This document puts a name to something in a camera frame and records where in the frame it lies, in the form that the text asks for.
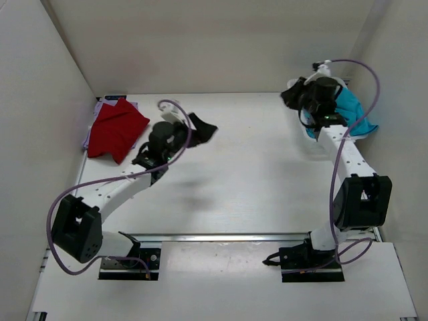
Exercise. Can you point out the teal t-shirt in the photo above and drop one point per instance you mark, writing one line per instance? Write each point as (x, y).
(324, 119)

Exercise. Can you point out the white plastic basket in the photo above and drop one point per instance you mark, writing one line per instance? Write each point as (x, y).
(347, 110)

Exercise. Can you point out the dark label sticker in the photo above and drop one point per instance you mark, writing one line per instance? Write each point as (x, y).
(115, 97)

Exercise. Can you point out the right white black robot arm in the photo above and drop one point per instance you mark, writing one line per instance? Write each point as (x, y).
(359, 197)

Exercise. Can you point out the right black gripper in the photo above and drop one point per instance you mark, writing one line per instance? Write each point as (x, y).
(291, 97)

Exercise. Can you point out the red t-shirt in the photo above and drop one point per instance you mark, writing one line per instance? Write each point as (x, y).
(116, 130)

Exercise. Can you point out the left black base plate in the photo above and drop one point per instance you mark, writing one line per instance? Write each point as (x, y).
(132, 270)

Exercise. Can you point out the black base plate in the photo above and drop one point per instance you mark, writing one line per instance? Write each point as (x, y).
(132, 270)
(301, 264)

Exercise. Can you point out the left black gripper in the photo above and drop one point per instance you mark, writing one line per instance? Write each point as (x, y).
(202, 132)

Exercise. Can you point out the purple t-shirt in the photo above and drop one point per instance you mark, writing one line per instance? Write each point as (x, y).
(96, 112)

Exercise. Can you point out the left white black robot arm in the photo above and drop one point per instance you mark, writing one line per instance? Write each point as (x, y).
(74, 224)

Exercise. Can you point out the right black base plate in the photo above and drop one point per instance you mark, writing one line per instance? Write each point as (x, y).
(301, 264)

